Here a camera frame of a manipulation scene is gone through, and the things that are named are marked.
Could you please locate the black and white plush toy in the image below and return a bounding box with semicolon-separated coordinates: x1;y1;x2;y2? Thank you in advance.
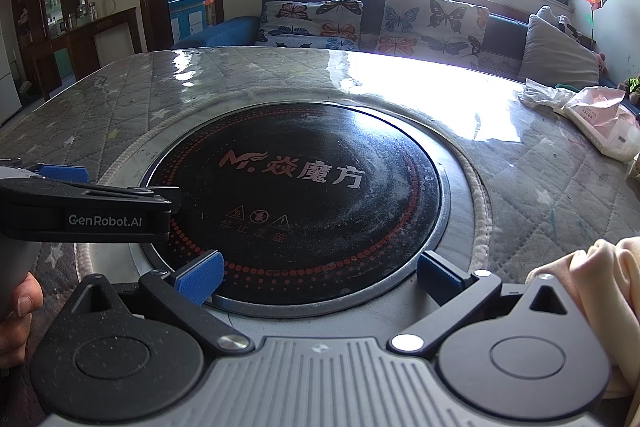
557;14;583;42

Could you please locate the butterfly print cushion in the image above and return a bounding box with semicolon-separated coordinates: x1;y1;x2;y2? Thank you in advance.
377;0;491;70
255;0;364;52

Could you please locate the white refrigerator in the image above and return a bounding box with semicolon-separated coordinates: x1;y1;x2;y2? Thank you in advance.
0;19;23;125

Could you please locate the person's left hand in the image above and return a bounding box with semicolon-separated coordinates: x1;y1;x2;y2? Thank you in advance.
0;271;45;370

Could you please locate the blue sofa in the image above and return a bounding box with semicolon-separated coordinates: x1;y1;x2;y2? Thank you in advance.
170;0;621;88

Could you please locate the black round induction cooktop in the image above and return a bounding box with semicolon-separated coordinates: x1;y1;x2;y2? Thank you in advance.
140;101;453;314

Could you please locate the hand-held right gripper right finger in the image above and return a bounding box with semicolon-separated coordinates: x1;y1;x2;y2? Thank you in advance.
389;251;583;354

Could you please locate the dark wooden cabinet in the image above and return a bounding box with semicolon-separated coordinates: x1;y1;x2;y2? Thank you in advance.
7;0;141;100

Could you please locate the white plastic bag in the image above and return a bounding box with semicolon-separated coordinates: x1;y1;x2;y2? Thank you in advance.
518;78;576;110

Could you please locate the grey pillow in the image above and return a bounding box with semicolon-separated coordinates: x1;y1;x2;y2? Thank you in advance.
517;14;601;88

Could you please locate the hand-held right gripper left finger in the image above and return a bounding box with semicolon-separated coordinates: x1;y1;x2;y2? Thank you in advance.
65;249;253;355

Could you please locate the pink plastic package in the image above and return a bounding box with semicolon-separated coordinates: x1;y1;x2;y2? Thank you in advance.
552;86;640;162

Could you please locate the cream sweater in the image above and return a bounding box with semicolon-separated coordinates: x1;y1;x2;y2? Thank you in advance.
525;237;640;400

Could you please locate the blue cabinet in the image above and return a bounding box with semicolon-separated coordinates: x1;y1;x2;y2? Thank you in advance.
168;0;211;44

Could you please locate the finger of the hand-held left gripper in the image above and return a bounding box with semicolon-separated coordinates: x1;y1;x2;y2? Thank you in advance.
82;186;182;214
20;163;91;186

